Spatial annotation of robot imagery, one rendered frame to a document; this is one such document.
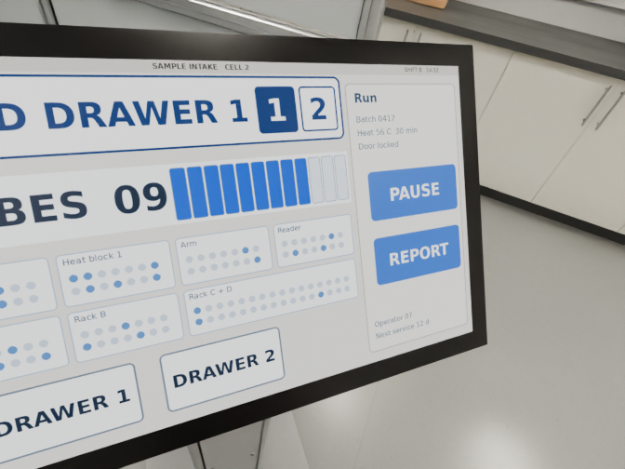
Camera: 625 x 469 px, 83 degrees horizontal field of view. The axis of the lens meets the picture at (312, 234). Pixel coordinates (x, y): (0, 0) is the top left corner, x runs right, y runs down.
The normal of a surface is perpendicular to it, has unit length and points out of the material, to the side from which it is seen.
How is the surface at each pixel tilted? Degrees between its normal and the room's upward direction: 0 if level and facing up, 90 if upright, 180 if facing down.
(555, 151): 90
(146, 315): 50
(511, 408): 0
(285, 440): 5
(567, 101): 90
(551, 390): 0
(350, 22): 90
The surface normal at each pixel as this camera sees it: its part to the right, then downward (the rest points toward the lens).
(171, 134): 0.36, 0.08
